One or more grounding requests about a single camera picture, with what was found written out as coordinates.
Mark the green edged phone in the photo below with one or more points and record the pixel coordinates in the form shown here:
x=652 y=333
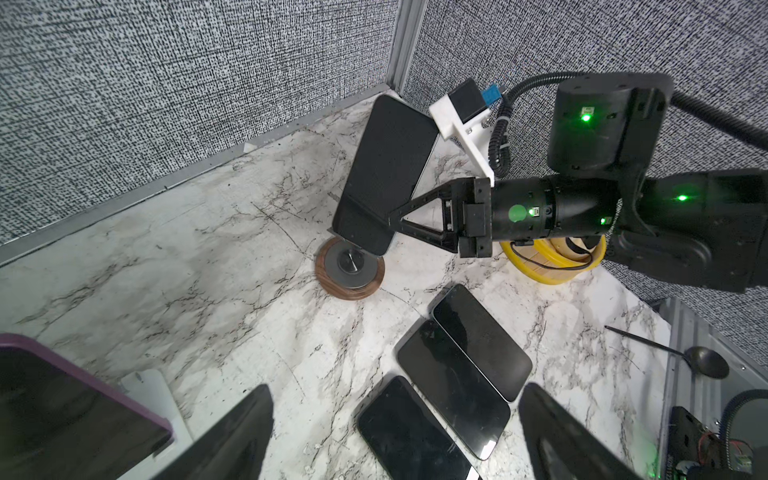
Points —
x=395 y=146

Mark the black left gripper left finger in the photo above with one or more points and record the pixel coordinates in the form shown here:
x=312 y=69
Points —
x=234 y=448

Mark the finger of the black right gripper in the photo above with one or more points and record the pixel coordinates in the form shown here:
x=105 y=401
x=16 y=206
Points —
x=450 y=196

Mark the black spoon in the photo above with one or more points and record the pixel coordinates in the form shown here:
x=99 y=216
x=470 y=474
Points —
x=701 y=360

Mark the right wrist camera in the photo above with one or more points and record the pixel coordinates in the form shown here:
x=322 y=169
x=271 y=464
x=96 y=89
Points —
x=463 y=115

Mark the black phone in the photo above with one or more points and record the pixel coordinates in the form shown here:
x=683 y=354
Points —
x=407 y=439

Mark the purple edged phone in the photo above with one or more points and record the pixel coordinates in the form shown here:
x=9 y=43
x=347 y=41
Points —
x=60 y=422

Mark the dark grey cased phone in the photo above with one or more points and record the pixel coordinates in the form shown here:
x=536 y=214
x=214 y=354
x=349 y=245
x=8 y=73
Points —
x=486 y=343

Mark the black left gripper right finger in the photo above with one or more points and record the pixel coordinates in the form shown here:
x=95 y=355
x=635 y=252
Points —
x=559 y=446

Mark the yellow rimmed bamboo steamer basket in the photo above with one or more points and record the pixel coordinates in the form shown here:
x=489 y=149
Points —
x=558 y=260

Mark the teal edged phone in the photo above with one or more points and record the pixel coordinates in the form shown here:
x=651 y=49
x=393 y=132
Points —
x=455 y=387

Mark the wood base stand far right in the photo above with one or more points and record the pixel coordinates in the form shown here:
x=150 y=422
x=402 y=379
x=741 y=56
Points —
x=347 y=272

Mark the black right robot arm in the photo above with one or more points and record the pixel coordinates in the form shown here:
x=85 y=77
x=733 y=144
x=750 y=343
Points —
x=705 y=229

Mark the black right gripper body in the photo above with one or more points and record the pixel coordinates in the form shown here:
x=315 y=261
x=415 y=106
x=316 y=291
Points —
x=524 y=210

